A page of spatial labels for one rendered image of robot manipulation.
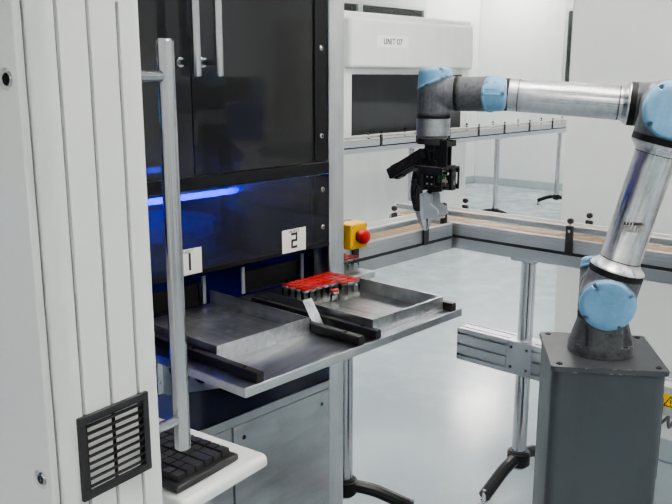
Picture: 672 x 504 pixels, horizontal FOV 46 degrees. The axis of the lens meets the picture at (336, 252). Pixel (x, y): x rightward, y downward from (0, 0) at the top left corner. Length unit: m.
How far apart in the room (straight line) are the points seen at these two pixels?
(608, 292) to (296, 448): 0.95
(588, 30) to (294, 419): 1.85
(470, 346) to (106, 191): 2.05
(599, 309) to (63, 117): 1.19
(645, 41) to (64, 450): 2.54
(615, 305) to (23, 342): 1.20
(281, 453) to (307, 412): 0.13
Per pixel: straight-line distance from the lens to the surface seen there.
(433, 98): 1.78
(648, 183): 1.76
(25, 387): 1.10
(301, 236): 2.07
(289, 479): 2.26
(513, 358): 2.83
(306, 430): 2.25
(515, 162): 10.94
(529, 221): 2.69
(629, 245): 1.78
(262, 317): 1.87
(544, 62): 10.71
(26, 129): 1.00
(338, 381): 2.30
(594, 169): 3.22
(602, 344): 1.95
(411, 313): 1.85
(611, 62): 3.19
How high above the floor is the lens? 1.43
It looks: 12 degrees down
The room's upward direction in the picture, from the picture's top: straight up
